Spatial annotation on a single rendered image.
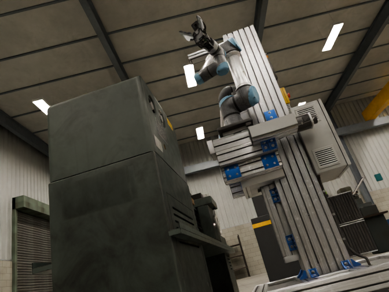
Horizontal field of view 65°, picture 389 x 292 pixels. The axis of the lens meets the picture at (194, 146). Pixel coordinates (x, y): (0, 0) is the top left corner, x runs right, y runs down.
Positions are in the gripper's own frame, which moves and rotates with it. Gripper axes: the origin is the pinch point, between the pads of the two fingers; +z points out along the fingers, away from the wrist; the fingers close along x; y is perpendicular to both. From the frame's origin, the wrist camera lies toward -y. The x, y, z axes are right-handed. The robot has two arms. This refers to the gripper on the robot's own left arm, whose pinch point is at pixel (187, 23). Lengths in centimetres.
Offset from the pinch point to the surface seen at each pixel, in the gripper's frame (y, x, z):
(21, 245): -284, 1058, -506
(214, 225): 78, 79, -96
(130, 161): 69, 40, 28
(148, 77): -664, 408, -658
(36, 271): 95, 84, 44
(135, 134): 58, 34, 26
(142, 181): 79, 38, 26
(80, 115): 37, 54, 35
